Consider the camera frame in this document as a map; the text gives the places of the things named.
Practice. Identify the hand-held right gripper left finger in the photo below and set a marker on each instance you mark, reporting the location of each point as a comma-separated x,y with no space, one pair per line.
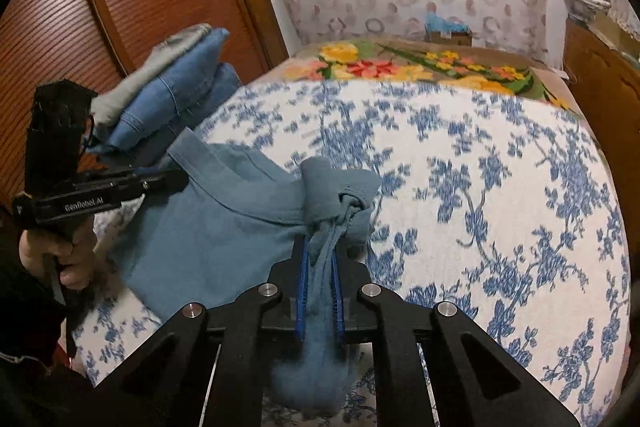
301,297

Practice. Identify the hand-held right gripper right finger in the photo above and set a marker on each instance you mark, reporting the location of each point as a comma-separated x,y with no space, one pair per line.
338,302

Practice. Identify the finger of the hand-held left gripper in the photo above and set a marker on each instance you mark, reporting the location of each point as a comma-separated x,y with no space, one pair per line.
167,182
125,172

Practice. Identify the blue-grey t-shirt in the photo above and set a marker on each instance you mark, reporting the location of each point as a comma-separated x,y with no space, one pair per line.
210,227

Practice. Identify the person's left forearm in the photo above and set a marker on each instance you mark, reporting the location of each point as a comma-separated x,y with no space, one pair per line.
25,337

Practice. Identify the person's left hand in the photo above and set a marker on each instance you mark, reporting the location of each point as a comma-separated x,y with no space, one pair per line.
75,267

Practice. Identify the stack of folded clothes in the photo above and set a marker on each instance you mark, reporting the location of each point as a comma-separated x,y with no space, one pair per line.
170,92

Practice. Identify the folded grey garment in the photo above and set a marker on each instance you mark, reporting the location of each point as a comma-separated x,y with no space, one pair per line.
145,77

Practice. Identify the folded dark blue garment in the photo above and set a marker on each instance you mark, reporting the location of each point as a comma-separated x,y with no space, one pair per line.
220,92

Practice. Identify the blue white floral bed sheet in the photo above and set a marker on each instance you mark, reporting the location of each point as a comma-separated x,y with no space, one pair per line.
500,187

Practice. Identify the small cardboard box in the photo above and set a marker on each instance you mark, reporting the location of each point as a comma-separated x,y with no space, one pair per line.
450,38

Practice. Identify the blue plastic bag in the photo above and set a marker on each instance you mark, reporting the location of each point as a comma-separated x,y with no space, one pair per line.
445,23

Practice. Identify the wooden cabinet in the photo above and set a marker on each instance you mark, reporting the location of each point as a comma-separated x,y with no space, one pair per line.
610,87

